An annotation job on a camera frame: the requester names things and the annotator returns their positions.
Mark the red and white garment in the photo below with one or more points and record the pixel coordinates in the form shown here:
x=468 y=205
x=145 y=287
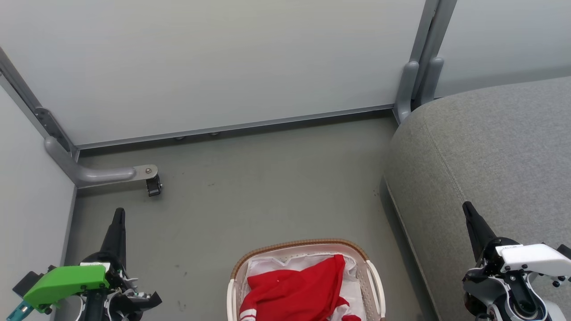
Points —
x=294 y=290

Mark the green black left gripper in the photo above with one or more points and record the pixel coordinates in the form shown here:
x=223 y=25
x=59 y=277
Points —
x=67 y=281

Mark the grey tube partition leg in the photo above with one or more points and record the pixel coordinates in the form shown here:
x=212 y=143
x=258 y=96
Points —
x=98 y=174

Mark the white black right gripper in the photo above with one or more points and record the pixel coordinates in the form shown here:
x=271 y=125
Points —
x=531 y=258

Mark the grey hinged partition post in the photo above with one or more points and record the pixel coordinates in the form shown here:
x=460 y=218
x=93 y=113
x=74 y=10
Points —
x=26 y=96

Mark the grey partition bottom rail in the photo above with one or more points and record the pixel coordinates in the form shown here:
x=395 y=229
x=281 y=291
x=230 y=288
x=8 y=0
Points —
x=232 y=126

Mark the grey fabric sofa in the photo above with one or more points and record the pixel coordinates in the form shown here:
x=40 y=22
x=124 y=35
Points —
x=490 y=147

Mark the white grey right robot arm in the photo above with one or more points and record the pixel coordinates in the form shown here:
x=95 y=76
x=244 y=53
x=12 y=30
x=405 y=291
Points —
x=549 y=313

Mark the white woven laundry basket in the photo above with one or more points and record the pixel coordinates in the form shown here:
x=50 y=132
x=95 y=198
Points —
x=308 y=244

